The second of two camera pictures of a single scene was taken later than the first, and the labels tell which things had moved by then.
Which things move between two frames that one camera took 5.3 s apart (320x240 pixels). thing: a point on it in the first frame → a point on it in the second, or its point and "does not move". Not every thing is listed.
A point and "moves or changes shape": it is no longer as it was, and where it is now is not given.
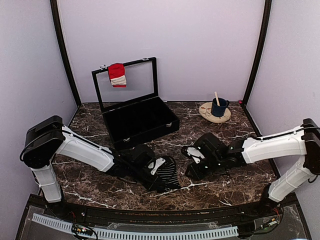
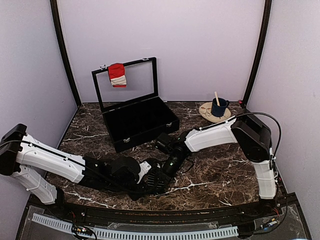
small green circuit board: x=81 y=230 does not move
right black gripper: x=197 y=175 → x=169 y=175
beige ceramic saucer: x=205 y=111 does not move
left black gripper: x=151 y=186 → x=137 y=194
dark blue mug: x=217 y=111 does not move
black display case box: x=135 y=113 does not move
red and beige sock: x=117 y=75 does not move
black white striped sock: x=168 y=172 moves or changes shape
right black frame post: x=261 y=52 does not move
